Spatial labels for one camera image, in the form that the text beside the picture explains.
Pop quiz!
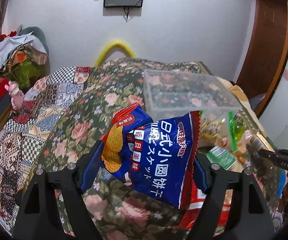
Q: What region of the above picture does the clear plastic storage box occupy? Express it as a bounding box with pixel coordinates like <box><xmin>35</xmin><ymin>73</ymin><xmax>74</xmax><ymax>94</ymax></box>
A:
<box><xmin>143</xmin><ymin>69</ymin><xmax>242</xmax><ymax>121</ymax></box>

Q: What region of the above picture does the green floral bedspread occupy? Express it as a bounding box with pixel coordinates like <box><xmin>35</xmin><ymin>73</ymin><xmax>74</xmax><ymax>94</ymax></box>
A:
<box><xmin>16</xmin><ymin>57</ymin><xmax>287</xmax><ymax>240</ymax></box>

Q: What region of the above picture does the patchwork quilt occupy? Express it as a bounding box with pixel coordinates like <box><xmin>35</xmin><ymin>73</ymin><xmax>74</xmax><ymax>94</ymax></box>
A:
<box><xmin>0</xmin><ymin>67</ymin><xmax>91</xmax><ymax>233</ymax></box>

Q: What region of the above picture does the red white snack bag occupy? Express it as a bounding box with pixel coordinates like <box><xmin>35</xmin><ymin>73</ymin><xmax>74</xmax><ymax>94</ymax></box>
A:
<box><xmin>178</xmin><ymin>182</ymin><xmax>232</xmax><ymax>230</ymax></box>

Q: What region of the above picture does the pile of clothes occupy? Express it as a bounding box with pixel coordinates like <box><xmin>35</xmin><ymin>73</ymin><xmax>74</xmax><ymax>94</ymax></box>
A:
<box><xmin>0</xmin><ymin>27</ymin><xmax>49</xmax><ymax>91</ymax></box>

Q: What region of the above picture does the yellow curved foam tube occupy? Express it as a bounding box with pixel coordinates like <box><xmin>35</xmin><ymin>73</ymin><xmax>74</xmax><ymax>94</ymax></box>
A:
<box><xmin>94</xmin><ymin>40</ymin><xmax>136</xmax><ymax>67</ymax></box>

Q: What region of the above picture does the pink plush toy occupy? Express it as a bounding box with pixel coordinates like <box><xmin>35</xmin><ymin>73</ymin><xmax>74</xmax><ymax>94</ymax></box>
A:
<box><xmin>4</xmin><ymin>81</ymin><xmax>24</xmax><ymax>111</ymax></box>

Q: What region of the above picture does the green snack packet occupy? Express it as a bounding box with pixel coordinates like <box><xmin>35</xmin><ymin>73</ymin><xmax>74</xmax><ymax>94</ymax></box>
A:
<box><xmin>206</xmin><ymin>146</ymin><xmax>237</xmax><ymax>170</ymax></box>

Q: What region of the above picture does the brown wooden door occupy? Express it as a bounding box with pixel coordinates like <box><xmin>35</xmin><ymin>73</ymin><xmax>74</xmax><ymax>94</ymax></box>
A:
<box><xmin>237</xmin><ymin>0</ymin><xmax>288</xmax><ymax>116</ymax></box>

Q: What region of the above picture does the blue biscuit bag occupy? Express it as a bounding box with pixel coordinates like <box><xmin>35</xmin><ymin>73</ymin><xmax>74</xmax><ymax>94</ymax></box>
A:
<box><xmin>100</xmin><ymin>102</ymin><xmax>201</xmax><ymax>210</ymax></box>

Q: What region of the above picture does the brown biscuit clear packet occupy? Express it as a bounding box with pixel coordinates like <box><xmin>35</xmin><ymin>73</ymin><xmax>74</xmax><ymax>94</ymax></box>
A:
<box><xmin>243</xmin><ymin>129</ymin><xmax>275</xmax><ymax>153</ymax></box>

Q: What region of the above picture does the green-edged clear cake bag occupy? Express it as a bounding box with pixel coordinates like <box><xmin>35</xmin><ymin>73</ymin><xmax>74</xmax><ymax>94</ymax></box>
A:
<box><xmin>199</xmin><ymin>111</ymin><xmax>237</xmax><ymax>152</ymax></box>

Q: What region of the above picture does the green jelly cup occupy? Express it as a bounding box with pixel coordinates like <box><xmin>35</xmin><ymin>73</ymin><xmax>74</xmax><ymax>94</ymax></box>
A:
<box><xmin>233</xmin><ymin>116</ymin><xmax>245</xmax><ymax>142</ymax></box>

